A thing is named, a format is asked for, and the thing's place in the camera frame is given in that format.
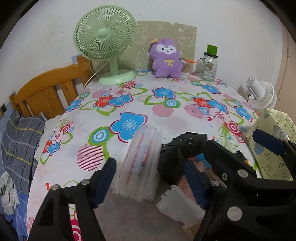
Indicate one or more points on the purple plush toy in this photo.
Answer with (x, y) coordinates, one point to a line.
(165, 58)

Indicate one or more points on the beige door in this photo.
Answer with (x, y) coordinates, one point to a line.
(285, 85)

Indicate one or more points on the wall power socket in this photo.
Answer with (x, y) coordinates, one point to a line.
(3, 108)

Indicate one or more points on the white standing fan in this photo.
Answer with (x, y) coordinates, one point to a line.
(264, 95)

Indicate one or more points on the toothpick jar orange lid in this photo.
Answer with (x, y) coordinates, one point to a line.
(187, 66)

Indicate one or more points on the glass jar green lid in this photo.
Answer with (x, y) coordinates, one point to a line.
(206, 66)

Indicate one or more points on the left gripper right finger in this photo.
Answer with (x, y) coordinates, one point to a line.
(246, 209)

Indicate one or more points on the clear plastic packet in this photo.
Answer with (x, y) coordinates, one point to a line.
(137, 176)

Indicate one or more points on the black plastic bag roll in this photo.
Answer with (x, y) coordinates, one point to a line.
(175, 153)

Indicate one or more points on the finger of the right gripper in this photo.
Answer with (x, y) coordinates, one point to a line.
(232, 169)
(277, 146)

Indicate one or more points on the crumpled white cloth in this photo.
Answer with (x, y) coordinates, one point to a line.
(9, 196)

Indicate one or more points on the grey plaid pillow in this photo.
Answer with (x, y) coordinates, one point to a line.
(19, 143)

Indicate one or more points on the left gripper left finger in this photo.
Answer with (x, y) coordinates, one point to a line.
(53, 218)

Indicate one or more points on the green desk fan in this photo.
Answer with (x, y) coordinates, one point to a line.
(103, 34)

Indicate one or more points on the pink packet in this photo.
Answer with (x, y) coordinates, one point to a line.
(187, 185)

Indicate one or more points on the yellow patterned storage box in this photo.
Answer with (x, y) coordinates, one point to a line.
(279, 125)

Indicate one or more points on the white cotton pad pack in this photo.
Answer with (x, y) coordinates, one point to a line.
(178, 207)

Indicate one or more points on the floral tablecloth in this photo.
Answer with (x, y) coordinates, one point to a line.
(101, 121)

